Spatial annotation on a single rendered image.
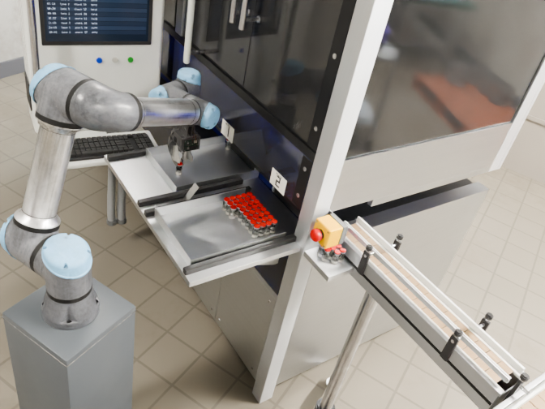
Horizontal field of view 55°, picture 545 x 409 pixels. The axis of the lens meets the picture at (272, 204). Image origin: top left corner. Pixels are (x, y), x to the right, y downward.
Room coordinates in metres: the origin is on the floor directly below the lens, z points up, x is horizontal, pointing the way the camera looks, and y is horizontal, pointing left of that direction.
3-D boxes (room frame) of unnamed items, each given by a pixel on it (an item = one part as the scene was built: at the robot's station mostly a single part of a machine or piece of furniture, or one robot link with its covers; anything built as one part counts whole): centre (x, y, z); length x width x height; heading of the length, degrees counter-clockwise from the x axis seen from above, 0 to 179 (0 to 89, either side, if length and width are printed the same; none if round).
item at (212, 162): (1.66, 0.29, 0.90); 0.34 x 0.26 x 0.04; 131
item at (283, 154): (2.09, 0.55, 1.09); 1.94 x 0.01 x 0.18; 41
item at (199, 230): (1.33, 0.15, 0.90); 0.34 x 0.26 x 0.04; 131
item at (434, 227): (2.42, 0.17, 0.44); 2.06 x 1.00 x 0.88; 41
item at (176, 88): (1.46, 0.37, 1.23); 0.11 x 0.11 x 0.08; 65
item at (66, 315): (0.95, 0.48, 0.84); 0.15 x 0.15 x 0.10
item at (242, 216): (1.38, 0.08, 0.90); 0.18 x 0.02 x 0.05; 41
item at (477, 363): (1.17, -0.48, 0.92); 0.69 x 0.15 x 0.16; 41
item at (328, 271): (1.31, -0.23, 0.87); 0.14 x 0.13 x 0.02; 131
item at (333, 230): (1.29, -0.19, 0.99); 0.08 x 0.07 x 0.07; 131
